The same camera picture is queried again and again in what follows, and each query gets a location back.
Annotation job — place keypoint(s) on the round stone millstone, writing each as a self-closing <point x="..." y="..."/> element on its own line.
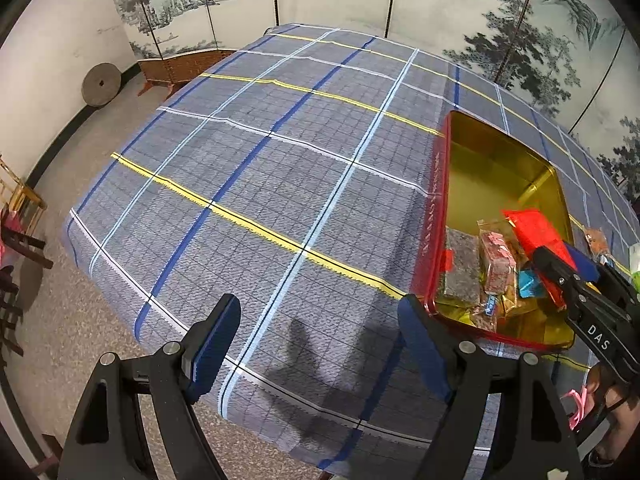
<point x="101" y="84"/>

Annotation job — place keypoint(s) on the painted folding screen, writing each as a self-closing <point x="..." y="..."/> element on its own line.
<point x="575" y="61"/>

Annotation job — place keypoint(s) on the pink patterned snack packet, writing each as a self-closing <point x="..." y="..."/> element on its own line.
<point x="497" y="255"/>

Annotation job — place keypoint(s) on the plaid blue tablecloth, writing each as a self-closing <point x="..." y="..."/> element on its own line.
<point x="295" y="175"/>

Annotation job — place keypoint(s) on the clear bag of peanuts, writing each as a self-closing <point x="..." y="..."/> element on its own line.
<point x="597" y="243"/>

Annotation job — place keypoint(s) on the light blue candy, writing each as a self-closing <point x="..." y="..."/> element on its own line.
<point x="530" y="285"/>

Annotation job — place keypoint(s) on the red snack packet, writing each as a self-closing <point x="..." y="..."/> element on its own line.
<point x="533" y="229"/>

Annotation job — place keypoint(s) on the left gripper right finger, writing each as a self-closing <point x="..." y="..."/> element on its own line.
<point x="531" y="438"/>

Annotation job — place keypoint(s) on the blue soda cracker pack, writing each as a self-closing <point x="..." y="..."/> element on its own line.
<point x="586" y="267"/>

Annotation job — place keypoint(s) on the red gold toffee tin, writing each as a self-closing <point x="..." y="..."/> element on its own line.
<point x="478" y="172"/>

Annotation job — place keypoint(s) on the bamboo wooden chair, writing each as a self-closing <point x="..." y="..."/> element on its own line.
<point x="21" y="207"/>

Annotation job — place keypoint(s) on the dark seaweed snack packet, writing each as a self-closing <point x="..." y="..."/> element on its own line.
<point x="459" y="282"/>

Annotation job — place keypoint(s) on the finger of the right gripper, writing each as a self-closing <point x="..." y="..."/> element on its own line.
<point x="554" y="272"/>

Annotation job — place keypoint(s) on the green tissue pack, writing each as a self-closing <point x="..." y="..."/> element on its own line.
<point x="634" y="265"/>

